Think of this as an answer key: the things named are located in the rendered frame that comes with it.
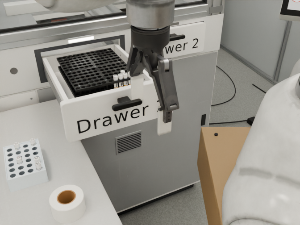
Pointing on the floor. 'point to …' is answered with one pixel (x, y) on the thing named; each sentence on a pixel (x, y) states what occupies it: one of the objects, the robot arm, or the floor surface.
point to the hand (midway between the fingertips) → (150, 112)
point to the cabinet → (148, 140)
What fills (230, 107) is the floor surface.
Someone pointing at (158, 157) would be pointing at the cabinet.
